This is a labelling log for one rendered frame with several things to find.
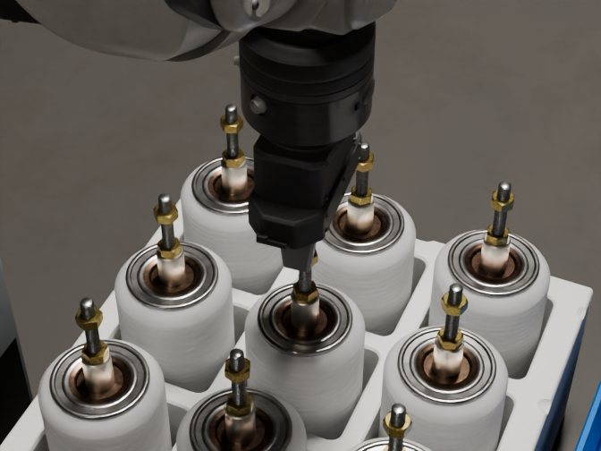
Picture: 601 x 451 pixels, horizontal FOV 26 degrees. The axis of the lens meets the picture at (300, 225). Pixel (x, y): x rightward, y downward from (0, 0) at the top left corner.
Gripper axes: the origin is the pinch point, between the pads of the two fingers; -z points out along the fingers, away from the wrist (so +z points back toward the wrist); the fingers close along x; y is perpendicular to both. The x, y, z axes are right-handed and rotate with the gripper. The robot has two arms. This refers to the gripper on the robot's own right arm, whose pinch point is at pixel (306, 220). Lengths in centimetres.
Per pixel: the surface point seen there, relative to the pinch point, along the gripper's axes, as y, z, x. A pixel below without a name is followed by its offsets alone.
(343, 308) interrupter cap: -2.6, -10.7, 2.0
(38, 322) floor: 33, -36, 12
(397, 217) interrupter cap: -3.8, -10.6, 13.2
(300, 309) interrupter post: 0.1, -8.5, -1.1
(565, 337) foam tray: -19.7, -18.0, 11.2
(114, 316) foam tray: 17.8, -18.0, 1.0
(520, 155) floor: -9, -36, 54
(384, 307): -4.3, -16.8, 8.5
